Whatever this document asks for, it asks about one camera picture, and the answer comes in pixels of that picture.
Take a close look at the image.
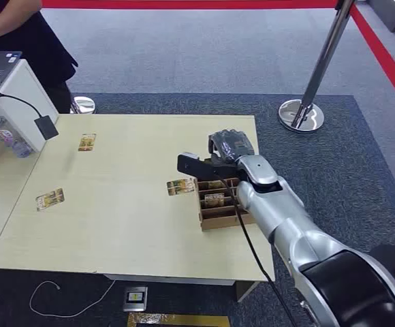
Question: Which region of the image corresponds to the chrome stanchion post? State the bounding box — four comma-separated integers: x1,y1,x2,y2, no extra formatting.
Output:
291,0,356,129

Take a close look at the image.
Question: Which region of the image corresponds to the white box stand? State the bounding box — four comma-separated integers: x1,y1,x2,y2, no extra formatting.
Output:
0,59,59,153

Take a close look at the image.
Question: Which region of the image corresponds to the dark grey platform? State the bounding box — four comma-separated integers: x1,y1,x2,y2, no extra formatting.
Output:
368,0,395,33

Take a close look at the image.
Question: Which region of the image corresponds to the dark blue carpet mat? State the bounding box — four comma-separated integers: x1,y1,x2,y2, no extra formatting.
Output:
0,93,395,327

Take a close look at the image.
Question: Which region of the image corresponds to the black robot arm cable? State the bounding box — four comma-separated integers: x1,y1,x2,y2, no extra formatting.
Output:
218,176,299,327

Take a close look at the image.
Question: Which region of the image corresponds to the metal floor socket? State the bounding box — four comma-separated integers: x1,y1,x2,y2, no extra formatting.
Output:
122,285,148,313

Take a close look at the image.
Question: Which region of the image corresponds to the black adapter box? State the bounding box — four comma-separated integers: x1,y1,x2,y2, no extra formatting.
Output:
33,115,60,141

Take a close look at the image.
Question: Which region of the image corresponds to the red barrier belt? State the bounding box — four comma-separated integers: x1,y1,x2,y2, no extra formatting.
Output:
42,0,339,10
350,4,395,121

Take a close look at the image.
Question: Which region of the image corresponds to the person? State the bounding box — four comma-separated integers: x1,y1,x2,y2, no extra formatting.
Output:
0,0,79,114

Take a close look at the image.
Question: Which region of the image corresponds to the thin white floor cable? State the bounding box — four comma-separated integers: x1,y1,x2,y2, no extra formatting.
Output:
30,279,116,319

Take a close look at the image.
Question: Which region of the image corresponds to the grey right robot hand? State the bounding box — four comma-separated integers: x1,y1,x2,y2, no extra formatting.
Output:
207,129,255,167

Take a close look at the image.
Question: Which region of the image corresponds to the gold floor frame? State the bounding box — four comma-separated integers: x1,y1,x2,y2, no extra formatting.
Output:
128,312,231,327

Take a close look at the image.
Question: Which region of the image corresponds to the thin black laptop cable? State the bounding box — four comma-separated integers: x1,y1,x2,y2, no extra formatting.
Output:
0,92,43,119

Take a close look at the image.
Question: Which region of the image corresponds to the wooden card holder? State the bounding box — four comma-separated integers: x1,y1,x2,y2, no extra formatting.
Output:
194,176,257,232

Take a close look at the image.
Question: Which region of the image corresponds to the chrome stanchion base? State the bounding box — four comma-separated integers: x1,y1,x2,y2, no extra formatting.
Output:
70,95,96,114
278,99,325,134

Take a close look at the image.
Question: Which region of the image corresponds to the clear plastic water bottle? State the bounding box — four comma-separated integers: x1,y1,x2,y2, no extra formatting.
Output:
0,114,34,159

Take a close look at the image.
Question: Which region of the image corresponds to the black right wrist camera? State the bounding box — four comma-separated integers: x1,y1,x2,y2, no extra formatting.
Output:
177,152,239,181

